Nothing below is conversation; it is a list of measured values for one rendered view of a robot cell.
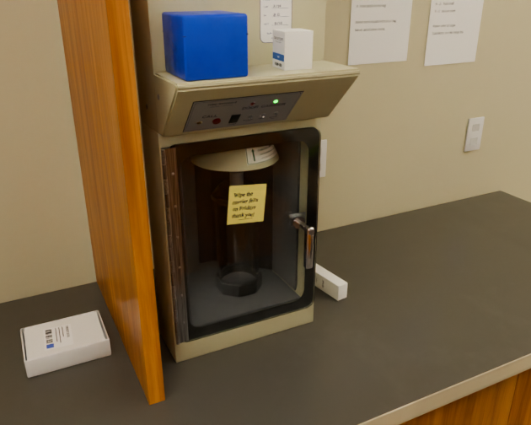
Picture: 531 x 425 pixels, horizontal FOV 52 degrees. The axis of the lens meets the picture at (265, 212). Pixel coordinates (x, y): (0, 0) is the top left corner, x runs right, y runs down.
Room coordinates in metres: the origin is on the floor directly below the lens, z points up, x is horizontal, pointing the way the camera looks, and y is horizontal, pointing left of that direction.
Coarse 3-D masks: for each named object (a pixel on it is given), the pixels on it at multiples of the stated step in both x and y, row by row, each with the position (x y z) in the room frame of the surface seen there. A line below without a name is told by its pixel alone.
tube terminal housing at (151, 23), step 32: (160, 0) 0.89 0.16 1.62; (192, 0) 0.91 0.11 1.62; (224, 0) 0.94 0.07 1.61; (256, 0) 0.96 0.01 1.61; (320, 0) 1.02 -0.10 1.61; (160, 32) 0.89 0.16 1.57; (256, 32) 0.96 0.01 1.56; (320, 32) 1.02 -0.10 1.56; (160, 64) 0.89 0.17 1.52; (256, 64) 0.96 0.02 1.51; (256, 128) 0.96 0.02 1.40; (288, 128) 0.99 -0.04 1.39; (320, 128) 1.02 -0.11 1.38; (160, 160) 0.88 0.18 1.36; (160, 192) 0.89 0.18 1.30; (160, 224) 0.91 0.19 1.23; (160, 256) 0.93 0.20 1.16; (160, 288) 0.95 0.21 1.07; (160, 320) 0.97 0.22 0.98; (288, 320) 1.00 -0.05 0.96; (192, 352) 0.90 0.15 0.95
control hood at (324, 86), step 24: (264, 72) 0.88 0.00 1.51; (288, 72) 0.88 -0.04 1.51; (312, 72) 0.88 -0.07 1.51; (336, 72) 0.90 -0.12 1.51; (168, 96) 0.81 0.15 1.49; (192, 96) 0.80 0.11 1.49; (216, 96) 0.82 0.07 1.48; (240, 96) 0.85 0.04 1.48; (312, 96) 0.92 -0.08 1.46; (336, 96) 0.95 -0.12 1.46; (168, 120) 0.83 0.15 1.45; (288, 120) 0.96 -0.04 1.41
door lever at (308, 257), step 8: (296, 224) 0.98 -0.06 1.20; (304, 224) 0.97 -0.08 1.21; (304, 232) 0.95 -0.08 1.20; (312, 232) 0.94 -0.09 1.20; (304, 240) 0.95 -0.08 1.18; (312, 240) 0.95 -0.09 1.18; (304, 248) 0.95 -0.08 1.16; (312, 248) 0.95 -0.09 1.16; (304, 256) 0.95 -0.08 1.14; (312, 256) 0.95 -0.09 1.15; (304, 264) 0.95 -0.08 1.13; (312, 264) 0.95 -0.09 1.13
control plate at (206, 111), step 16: (256, 96) 0.86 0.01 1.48; (272, 96) 0.88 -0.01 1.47; (288, 96) 0.89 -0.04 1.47; (192, 112) 0.83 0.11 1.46; (208, 112) 0.85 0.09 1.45; (224, 112) 0.86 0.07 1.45; (240, 112) 0.88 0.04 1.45; (256, 112) 0.90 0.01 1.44; (272, 112) 0.92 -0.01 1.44; (288, 112) 0.93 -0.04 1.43; (192, 128) 0.87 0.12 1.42; (208, 128) 0.88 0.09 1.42
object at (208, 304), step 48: (192, 144) 0.90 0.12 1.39; (240, 144) 0.94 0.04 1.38; (288, 144) 0.98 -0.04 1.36; (192, 192) 0.89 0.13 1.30; (288, 192) 0.98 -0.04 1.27; (192, 240) 0.89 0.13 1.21; (240, 240) 0.93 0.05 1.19; (288, 240) 0.98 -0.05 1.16; (192, 288) 0.89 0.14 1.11; (240, 288) 0.93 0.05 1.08; (288, 288) 0.98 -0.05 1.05; (192, 336) 0.89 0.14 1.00
